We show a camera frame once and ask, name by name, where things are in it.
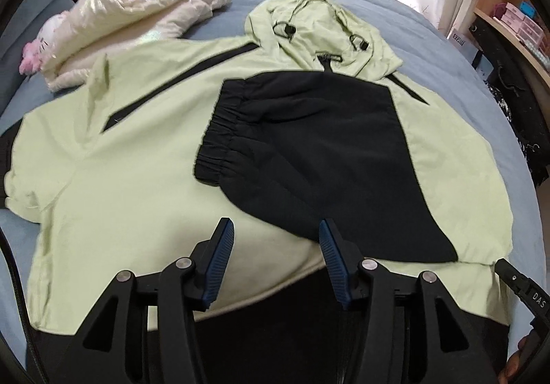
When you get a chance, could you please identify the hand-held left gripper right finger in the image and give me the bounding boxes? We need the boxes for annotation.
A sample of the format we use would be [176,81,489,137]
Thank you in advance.
[319,218,510,384]

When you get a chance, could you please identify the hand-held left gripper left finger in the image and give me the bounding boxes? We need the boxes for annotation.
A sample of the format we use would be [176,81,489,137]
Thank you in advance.
[43,217,235,384]

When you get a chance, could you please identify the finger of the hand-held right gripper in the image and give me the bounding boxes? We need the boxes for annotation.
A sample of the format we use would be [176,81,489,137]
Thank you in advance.
[494,259,527,288]

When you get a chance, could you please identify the green black hooded jacket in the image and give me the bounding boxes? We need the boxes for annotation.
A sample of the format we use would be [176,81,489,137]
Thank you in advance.
[0,0,516,384]

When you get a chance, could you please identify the person's right hand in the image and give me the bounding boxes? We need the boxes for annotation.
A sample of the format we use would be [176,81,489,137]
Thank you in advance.
[500,334,538,384]

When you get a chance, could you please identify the black white patterned cloth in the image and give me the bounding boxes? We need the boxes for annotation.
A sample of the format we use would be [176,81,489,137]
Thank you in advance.
[485,79,550,187]

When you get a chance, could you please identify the black bag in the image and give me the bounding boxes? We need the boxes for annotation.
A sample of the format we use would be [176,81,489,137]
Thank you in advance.
[470,17,550,110]

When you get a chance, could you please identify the white printed box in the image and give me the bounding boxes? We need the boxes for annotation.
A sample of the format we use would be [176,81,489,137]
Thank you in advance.
[449,25,482,62]

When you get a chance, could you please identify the stack of pink boxes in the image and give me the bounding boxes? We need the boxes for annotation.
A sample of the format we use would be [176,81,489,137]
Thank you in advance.
[500,1,550,47]

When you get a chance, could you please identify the pink white plush toy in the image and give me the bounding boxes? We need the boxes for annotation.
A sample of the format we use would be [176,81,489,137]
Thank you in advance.
[19,10,72,75]

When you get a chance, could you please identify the black cable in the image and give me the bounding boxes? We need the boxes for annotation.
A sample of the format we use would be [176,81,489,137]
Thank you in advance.
[0,229,48,384]

